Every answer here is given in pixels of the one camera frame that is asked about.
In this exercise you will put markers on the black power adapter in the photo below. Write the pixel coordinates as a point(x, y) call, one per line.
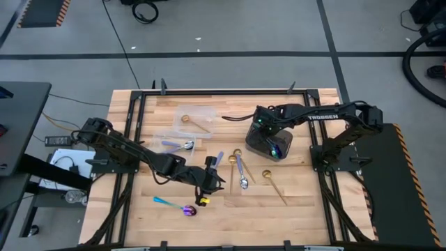
point(57, 141)

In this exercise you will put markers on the black frame clamp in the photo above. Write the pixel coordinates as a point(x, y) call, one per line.
point(287, 245)
point(163, 245)
point(291, 88)
point(162, 86)

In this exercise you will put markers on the iridescent blue spoon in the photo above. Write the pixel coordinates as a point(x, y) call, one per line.
point(271, 144)
point(190, 210)
point(276, 152)

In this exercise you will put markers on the small yellow tag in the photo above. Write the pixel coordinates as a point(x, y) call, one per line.
point(205, 201)

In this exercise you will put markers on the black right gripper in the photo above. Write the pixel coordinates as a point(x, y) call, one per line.
point(266, 120)

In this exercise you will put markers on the transparent round object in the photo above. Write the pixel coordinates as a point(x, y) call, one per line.
point(75, 197)

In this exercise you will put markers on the dark gray plastic bin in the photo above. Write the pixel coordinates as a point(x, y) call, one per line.
point(284, 141)

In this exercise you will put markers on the small black plug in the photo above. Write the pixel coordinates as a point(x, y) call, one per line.
point(74, 169)

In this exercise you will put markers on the white cardboard sheet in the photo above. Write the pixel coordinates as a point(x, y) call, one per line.
point(62, 157)

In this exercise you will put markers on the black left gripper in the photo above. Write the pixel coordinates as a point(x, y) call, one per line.
point(207, 179)

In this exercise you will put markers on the large black hazard-striped mat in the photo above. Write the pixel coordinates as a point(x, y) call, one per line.
point(390, 191)

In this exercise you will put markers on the black orange tool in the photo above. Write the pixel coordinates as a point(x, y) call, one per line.
point(435, 71)

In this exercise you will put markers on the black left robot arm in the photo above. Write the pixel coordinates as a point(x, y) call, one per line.
point(139, 153)

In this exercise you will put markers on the black aluminium table frame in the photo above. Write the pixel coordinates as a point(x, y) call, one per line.
point(226, 92)

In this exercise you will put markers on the white light bar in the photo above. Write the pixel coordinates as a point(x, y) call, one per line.
point(324, 249)

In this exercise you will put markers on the black desk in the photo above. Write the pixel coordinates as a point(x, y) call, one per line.
point(24, 115)

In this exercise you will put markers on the black equipment stack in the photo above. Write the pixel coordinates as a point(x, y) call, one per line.
point(432, 14)

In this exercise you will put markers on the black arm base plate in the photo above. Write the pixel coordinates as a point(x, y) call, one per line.
point(101, 167)
point(359, 164)

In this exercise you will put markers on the gold spoon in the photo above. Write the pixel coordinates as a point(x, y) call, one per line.
point(232, 159)
point(237, 151)
point(185, 118)
point(267, 173)

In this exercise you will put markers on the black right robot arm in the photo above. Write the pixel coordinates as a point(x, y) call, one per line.
point(327, 117)

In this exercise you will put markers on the black equipment base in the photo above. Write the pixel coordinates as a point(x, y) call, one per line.
point(139, 1)

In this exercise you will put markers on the small black orange-striped mat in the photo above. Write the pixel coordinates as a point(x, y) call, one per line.
point(42, 14)

